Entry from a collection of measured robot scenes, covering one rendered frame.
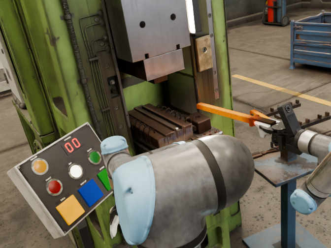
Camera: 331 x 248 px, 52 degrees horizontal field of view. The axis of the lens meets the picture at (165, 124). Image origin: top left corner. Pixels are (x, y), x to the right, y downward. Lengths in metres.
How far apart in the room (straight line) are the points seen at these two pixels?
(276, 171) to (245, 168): 1.34
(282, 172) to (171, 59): 0.81
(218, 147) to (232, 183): 0.05
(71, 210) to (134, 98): 0.97
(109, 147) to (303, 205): 0.58
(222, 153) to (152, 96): 1.60
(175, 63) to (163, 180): 1.10
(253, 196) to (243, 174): 2.26
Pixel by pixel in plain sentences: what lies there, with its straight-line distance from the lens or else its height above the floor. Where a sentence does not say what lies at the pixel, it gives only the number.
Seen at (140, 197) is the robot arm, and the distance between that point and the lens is 0.46.
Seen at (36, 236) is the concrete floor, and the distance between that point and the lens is 2.89.
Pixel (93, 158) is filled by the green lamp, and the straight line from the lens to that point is 1.32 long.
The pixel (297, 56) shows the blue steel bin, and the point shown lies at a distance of 5.48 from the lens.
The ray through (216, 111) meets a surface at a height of 1.11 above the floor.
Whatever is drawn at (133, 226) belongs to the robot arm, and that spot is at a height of 1.41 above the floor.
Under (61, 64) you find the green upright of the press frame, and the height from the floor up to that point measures 1.41.
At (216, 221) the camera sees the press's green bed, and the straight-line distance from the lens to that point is 1.99.
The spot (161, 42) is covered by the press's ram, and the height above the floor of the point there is 1.42.
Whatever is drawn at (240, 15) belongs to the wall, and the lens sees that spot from 9.43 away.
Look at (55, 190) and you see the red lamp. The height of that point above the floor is 1.08.
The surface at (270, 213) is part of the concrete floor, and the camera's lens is 2.62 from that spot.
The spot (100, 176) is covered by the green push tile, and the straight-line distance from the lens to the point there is 1.31.
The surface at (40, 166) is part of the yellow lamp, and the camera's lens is 1.22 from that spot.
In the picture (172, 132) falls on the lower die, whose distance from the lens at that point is 1.61.
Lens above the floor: 1.71
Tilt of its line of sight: 25 degrees down
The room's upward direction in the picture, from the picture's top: 9 degrees counter-clockwise
